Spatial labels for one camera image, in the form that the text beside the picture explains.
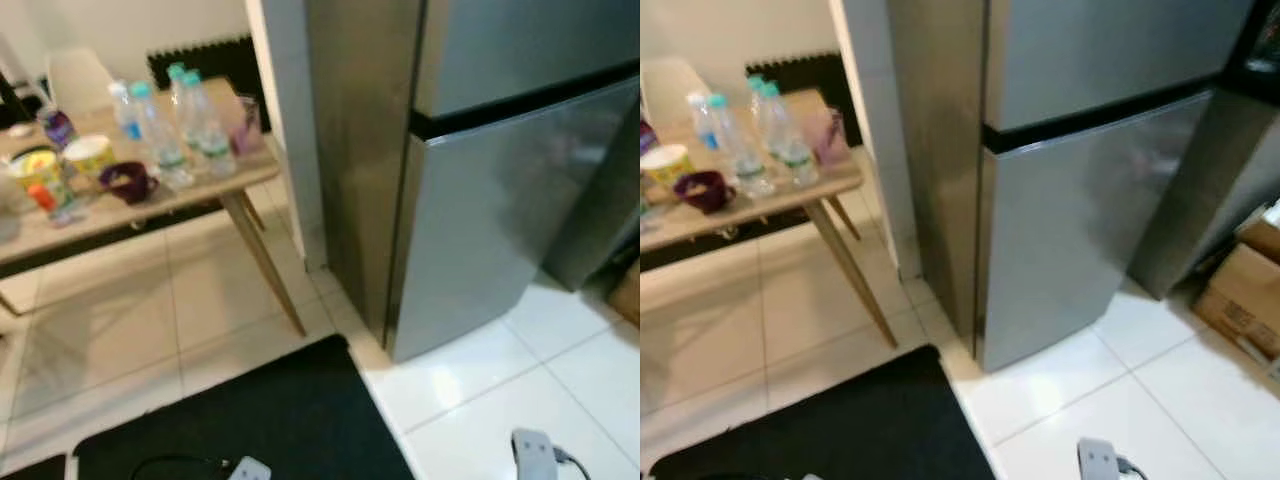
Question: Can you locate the silver fridge main door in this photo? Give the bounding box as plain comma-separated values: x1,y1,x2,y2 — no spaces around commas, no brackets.
388,78,636,364
975,92,1216,374

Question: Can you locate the silver fridge freezer door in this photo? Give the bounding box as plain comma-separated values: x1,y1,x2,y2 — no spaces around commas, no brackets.
985,0,1257,131
412,0,641,121

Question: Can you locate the silver two-door fridge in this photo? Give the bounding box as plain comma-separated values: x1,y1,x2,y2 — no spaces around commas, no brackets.
885,0,1257,374
305,0,641,364

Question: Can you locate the grey counter cabinet black worktop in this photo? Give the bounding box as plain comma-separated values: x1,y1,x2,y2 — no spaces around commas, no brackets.
1128,0,1280,301
543,95,641,293

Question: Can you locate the yellow instant noodle cup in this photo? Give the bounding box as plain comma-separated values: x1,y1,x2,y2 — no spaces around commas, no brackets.
62,135,119,182
641,144,697,190

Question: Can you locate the purple bowl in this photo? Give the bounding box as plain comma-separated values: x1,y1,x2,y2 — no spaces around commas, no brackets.
673,171,737,216
98,162,160,206

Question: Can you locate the water bottle blue label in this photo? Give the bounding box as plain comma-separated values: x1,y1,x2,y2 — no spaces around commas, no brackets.
688,93,723,153
108,82,143,143

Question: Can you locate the light wooden table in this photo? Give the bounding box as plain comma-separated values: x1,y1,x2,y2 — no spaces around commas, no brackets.
0,78,307,338
640,88,899,349

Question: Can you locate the white plastic chair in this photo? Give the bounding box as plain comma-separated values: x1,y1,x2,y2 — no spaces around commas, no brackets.
45,48,117,113
640,58,714,123

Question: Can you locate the pink translucent cup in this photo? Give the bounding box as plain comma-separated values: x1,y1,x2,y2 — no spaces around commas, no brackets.
812,108,852,167
228,97,265,157

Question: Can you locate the black floor mat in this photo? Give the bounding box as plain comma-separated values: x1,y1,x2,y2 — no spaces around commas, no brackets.
72,335,417,480
0,455,69,480
650,345,997,480

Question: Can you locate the small bottle orange cap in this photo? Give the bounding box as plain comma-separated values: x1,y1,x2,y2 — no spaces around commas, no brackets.
27,183,61,225

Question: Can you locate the yellow cup colourful lid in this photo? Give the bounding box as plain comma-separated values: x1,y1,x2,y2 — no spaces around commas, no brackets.
8,148,77,227

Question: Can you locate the cardboard box white label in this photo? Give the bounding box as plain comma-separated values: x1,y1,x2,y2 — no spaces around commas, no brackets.
1235,200,1280,263

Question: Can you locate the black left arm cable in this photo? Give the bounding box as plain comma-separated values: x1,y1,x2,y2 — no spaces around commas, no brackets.
128,455,233,480

